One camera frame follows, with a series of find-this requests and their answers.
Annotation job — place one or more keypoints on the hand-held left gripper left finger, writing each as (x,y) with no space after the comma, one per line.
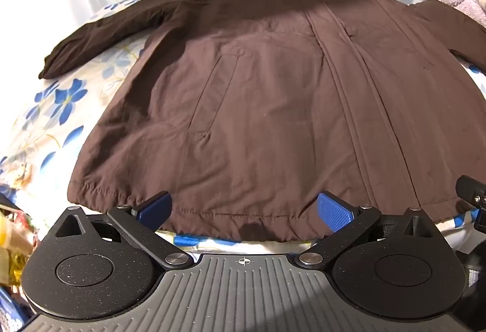
(157,205)

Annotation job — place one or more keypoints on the brown jacket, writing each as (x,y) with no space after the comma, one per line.
(265,108)

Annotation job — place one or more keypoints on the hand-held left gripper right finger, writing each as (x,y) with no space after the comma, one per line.
(334,213)

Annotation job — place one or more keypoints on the yellow plastic packets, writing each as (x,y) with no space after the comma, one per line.
(9,241)

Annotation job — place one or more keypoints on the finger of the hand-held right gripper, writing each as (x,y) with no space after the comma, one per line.
(474,193)

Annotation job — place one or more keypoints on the blue floral bed sheet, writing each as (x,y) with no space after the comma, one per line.
(57,119)

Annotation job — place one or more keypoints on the blue patterned box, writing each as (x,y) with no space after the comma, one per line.
(9,311)

